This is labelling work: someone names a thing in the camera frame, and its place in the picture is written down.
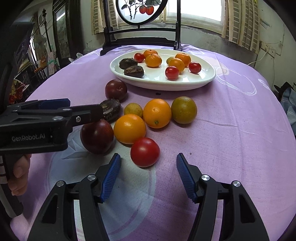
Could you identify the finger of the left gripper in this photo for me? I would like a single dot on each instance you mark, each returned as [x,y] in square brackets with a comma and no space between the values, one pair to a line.
[42,104]
[74,115]

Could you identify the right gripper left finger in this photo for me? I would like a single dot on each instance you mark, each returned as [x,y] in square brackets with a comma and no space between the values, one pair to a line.
[56,219]

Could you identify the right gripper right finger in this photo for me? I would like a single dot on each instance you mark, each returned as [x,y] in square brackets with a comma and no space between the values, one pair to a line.
[240,219]

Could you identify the dark purple tomato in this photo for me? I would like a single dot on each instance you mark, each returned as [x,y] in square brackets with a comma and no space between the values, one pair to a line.
[116,89]
[97,137]

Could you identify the dark brown fruit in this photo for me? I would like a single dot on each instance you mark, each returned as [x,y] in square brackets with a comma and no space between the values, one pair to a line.
[127,62]
[111,110]

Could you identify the dark purple tomato back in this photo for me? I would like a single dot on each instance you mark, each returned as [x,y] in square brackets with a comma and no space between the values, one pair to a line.
[116,89]

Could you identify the orange tomato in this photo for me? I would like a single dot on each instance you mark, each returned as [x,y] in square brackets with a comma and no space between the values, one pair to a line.
[129,128]

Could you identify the dark wrinkled fruit back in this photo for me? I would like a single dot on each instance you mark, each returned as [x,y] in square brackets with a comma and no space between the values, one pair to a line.
[134,71]

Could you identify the small red tomato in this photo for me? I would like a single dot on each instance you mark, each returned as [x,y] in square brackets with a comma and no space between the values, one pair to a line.
[139,57]

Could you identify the large mandarin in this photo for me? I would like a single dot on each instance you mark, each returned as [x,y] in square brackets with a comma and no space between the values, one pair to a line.
[185,58]
[153,61]

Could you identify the red cherry tomato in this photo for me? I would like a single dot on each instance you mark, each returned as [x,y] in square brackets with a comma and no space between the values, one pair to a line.
[195,67]

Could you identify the small green-yellow fruit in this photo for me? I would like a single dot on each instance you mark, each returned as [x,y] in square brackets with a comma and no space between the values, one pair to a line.
[168,60]

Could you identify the yellow oblong tomato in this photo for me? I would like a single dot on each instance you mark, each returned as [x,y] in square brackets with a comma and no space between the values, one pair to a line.
[178,63]

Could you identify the person's left hand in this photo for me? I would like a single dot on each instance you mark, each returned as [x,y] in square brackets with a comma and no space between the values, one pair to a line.
[19,182]

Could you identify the small yellow-green fruit centre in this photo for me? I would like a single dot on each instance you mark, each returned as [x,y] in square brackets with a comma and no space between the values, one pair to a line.
[133,108]

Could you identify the white plastic bag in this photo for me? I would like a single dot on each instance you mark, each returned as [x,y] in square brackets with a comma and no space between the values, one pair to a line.
[78,55]

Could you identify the standing electric fan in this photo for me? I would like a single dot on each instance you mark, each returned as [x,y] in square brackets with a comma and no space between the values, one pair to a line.
[40,44]

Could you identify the dark wooden framed cabinet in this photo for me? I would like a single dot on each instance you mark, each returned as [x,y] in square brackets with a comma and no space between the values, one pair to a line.
[67,30]

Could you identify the white oval plate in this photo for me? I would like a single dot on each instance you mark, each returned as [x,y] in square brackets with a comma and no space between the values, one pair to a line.
[155,79]

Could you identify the left window curtain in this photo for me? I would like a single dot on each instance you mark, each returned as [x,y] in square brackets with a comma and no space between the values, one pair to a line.
[98,16]

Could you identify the window curtain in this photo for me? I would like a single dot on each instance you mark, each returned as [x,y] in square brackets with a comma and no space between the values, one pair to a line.
[241,24]
[98,16]

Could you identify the green-brown round citrus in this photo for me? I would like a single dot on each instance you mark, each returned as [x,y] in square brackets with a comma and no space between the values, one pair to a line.
[183,110]

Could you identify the round painted screen stand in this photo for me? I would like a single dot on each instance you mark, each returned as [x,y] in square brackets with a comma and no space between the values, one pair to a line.
[127,13]

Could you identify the blue clothes pile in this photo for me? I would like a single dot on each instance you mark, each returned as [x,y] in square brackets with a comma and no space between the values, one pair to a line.
[288,103]

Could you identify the right window curtain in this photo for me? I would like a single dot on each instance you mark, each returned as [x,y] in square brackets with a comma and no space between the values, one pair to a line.
[241,24]

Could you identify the white wall socket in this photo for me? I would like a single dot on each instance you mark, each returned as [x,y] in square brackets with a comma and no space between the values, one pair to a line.
[268,49]

